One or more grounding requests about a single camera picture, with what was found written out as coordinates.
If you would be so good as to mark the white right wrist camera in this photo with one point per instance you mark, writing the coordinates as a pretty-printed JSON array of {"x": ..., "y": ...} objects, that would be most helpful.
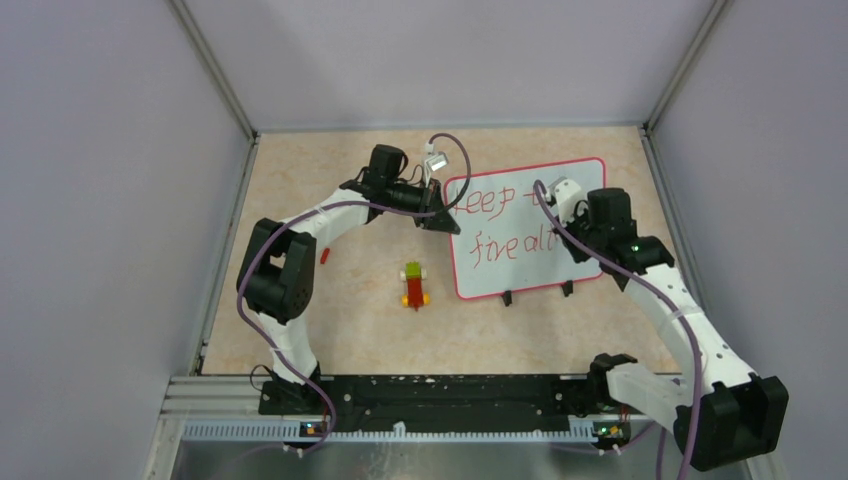
[{"x": 563, "y": 197}]

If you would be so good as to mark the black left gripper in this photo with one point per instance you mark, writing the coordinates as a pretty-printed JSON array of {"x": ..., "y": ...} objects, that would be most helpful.
[{"x": 432, "y": 203}]

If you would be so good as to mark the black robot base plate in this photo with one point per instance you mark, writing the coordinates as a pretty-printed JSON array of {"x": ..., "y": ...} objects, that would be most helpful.
[{"x": 520, "y": 403}]

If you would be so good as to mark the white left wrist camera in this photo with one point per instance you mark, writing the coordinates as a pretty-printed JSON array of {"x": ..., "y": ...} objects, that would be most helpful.
[{"x": 435, "y": 161}]

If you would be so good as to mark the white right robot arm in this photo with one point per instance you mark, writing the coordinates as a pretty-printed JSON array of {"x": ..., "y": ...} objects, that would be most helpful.
[{"x": 721, "y": 411}]

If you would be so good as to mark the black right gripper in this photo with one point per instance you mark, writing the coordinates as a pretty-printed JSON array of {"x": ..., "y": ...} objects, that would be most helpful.
[{"x": 579, "y": 256}]

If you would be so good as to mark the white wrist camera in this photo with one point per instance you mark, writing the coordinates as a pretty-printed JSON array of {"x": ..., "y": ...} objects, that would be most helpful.
[
  {"x": 435, "y": 161},
  {"x": 563, "y": 197}
]

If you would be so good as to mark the white cable duct strip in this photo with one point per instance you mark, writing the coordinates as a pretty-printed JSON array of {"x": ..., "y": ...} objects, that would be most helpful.
[{"x": 290, "y": 431}]

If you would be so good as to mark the pink framed whiteboard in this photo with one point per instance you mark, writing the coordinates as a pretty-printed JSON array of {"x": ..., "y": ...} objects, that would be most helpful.
[{"x": 506, "y": 243}]

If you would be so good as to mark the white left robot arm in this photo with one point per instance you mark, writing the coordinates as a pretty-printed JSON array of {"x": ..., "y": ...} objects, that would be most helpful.
[{"x": 277, "y": 276}]

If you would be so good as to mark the red toy brick car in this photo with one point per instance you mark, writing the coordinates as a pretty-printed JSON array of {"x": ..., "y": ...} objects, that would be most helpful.
[{"x": 413, "y": 275}]

